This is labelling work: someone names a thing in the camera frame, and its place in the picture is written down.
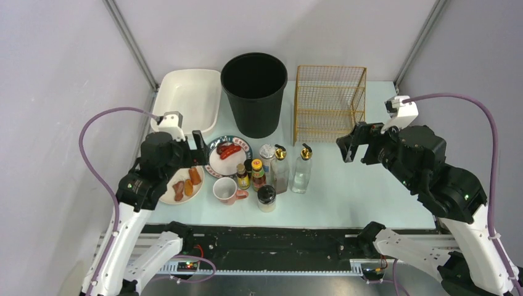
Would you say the clear glass oil bottle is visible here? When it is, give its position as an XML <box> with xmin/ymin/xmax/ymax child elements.
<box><xmin>292</xmin><ymin>143</ymin><xmax>313</xmax><ymax>194</ymax></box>

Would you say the silver lid pepper jar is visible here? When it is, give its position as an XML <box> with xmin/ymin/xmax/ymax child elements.
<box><xmin>259</xmin><ymin>144</ymin><xmax>276</xmax><ymax>185</ymax></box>

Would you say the dark liquid glass bottle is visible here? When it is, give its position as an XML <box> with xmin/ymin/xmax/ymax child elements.
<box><xmin>270</xmin><ymin>144</ymin><xmax>290</xmax><ymax>194</ymax></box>

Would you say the black lid spice jar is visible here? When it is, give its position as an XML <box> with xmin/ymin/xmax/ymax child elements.
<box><xmin>257</xmin><ymin>185</ymin><xmax>276</xmax><ymax>213</ymax></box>

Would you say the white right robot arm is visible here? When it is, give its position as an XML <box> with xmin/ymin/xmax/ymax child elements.
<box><xmin>336</xmin><ymin>122</ymin><xmax>522</xmax><ymax>295</ymax></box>

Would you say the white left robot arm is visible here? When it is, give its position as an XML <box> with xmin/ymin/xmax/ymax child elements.
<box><xmin>80</xmin><ymin>130</ymin><xmax>209</xmax><ymax>295</ymax></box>

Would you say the orange fried tofu piece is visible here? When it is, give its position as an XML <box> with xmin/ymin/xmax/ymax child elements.
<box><xmin>188</xmin><ymin>167</ymin><xmax>202</xmax><ymax>186</ymax></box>

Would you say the green rimmed white plate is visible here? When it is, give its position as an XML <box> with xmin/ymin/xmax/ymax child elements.
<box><xmin>204</xmin><ymin>135</ymin><xmax>253</xmax><ymax>178</ymax></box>

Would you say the cream round plate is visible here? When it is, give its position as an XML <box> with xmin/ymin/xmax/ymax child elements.
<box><xmin>159</xmin><ymin>166</ymin><xmax>205</xmax><ymax>205</ymax></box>

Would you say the dark red octopus tentacle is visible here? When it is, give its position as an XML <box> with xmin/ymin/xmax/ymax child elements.
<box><xmin>216</xmin><ymin>142</ymin><xmax>232</xmax><ymax>155</ymax></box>

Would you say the small orange food piece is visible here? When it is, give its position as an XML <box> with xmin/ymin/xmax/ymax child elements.
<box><xmin>184</xmin><ymin>179</ymin><xmax>194</xmax><ymax>197</ymax></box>

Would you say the red sausage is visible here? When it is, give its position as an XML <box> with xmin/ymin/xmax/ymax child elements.
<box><xmin>220</xmin><ymin>145</ymin><xmax>242</xmax><ymax>160</ymax></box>

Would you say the brown meat piece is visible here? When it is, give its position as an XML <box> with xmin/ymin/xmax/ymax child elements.
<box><xmin>172</xmin><ymin>181</ymin><xmax>184</xmax><ymax>202</ymax></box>

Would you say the pink white mug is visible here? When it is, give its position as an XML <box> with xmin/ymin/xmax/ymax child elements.
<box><xmin>212</xmin><ymin>177</ymin><xmax>249</xmax><ymax>205</ymax></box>

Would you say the black cap small bottle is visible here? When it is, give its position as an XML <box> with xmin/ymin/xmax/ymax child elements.
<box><xmin>244</xmin><ymin>158</ymin><xmax>253</xmax><ymax>178</ymax></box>

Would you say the yellow label small bottle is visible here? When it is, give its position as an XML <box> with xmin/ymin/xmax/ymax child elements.
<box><xmin>236</xmin><ymin>163</ymin><xmax>250</xmax><ymax>190</ymax></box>

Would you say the white rectangular basin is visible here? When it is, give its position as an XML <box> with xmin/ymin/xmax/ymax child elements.
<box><xmin>152</xmin><ymin>69</ymin><xmax>222</xmax><ymax>136</ymax></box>

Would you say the black plastic bucket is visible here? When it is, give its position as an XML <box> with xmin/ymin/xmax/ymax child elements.
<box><xmin>221</xmin><ymin>52</ymin><xmax>287</xmax><ymax>139</ymax></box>

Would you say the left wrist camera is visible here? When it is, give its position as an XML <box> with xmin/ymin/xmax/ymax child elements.
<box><xmin>157</xmin><ymin>111</ymin><xmax>186</xmax><ymax>142</ymax></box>

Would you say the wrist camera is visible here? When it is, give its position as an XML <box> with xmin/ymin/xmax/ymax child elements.
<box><xmin>381</xmin><ymin>96</ymin><xmax>419</xmax><ymax>134</ymax></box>
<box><xmin>157</xmin><ymin>111</ymin><xmax>186</xmax><ymax>142</ymax></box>

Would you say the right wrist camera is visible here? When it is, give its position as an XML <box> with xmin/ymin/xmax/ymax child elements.
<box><xmin>381</xmin><ymin>96</ymin><xmax>419</xmax><ymax>134</ymax></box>

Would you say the gold wire rack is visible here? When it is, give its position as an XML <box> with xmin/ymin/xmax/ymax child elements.
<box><xmin>293</xmin><ymin>65</ymin><xmax>367</xmax><ymax>144</ymax></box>

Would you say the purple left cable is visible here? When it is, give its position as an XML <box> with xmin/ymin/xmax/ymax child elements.
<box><xmin>78</xmin><ymin>107</ymin><xmax>160</xmax><ymax>296</ymax></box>

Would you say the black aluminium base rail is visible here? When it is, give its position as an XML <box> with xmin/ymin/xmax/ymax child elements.
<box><xmin>96</xmin><ymin>222</ymin><xmax>463</xmax><ymax>276</ymax></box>

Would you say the right aluminium frame post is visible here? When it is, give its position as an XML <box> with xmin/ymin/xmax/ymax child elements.
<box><xmin>393</xmin><ymin>0</ymin><xmax>450</xmax><ymax>94</ymax></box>

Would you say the aluminium frame post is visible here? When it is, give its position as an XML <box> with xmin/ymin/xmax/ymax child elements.
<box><xmin>393</xmin><ymin>0</ymin><xmax>450</xmax><ymax>94</ymax></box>
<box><xmin>102</xmin><ymin>0</ymin><xmax>159</xmax><ymax>92</ymax></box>

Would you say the left aluminium frame post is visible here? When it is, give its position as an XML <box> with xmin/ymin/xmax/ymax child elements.
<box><xmin>102</xmin><ymin>0</ymin><xmax>159</xmax><ymax>92</ymax></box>

